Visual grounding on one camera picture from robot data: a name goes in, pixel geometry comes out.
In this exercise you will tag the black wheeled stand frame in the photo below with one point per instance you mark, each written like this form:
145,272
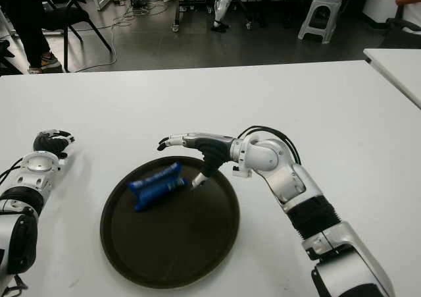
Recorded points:
177,10

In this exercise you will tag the white humanoid robot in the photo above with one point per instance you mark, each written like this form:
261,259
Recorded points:
221,5

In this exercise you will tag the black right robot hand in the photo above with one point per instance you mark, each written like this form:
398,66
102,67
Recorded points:
212,152

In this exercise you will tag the round dark brown tray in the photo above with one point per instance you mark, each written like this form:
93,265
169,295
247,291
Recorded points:
169,224

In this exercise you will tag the person in black trousers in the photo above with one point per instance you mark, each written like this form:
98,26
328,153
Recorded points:
29,30

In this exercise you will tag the white side table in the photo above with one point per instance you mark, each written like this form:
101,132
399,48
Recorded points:
394,63

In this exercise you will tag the grey plastic stool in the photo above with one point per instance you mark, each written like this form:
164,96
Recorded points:
320,2

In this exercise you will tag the black folding chair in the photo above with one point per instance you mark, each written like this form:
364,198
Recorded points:
62,17

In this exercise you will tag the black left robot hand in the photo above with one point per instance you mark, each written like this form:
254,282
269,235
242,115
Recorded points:
49,142

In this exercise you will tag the blue Oreo packet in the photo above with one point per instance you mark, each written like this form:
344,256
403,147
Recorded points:
156,186

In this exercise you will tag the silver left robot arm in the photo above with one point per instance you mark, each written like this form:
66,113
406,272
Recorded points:
19,218

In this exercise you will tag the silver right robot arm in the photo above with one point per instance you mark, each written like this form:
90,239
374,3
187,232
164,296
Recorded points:
312,211

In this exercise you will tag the black office chair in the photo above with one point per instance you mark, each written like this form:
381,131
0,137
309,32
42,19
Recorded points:
394,30

